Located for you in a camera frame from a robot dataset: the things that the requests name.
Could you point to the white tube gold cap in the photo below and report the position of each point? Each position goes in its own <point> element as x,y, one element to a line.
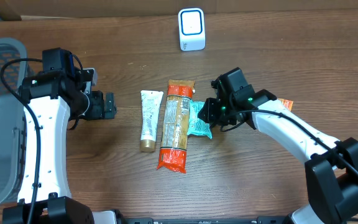
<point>151,101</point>

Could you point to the cardboard back wall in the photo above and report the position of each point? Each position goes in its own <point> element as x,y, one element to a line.
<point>12,10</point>

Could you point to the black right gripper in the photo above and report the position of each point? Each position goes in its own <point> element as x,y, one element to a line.
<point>213,116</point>

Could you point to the red white small packet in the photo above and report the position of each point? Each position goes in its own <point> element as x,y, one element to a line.
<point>288,104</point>

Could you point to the white barcode scanner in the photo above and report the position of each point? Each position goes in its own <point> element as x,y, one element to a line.
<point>191,29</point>

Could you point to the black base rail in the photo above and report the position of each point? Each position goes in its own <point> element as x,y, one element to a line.
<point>258,220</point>

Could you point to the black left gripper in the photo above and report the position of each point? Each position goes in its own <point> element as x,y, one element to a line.
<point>100,111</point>

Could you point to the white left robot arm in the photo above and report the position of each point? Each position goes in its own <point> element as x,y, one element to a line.
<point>61,92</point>

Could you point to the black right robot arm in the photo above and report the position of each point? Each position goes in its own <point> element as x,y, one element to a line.
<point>331,165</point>

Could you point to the orange pasta packet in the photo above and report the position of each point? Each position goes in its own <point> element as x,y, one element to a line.
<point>173,146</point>

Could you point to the teal snack packet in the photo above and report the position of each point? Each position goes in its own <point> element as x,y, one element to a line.
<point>197,127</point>

